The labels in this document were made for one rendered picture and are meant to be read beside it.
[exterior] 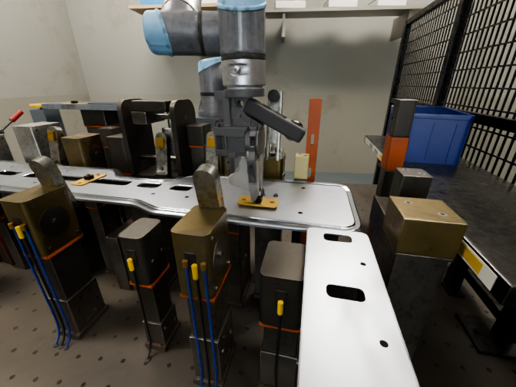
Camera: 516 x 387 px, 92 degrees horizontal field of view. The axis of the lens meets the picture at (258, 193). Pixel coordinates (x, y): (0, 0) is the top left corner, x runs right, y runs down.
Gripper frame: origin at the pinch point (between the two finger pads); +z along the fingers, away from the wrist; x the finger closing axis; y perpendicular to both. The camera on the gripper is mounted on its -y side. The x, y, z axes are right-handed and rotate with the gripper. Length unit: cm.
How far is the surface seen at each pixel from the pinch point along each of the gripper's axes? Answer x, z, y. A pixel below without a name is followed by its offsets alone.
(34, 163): 10.7, -7.7, 40.4
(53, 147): -17, -3, 71
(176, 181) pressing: -8.5, 2.1, 23.5
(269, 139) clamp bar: -19.4, -7.2, 0.8
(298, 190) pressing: -9.0, 2.6, -7.8
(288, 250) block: 12.0, 4.6, -7.6
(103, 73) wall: -289, -39, 284
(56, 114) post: -40, -11, 92
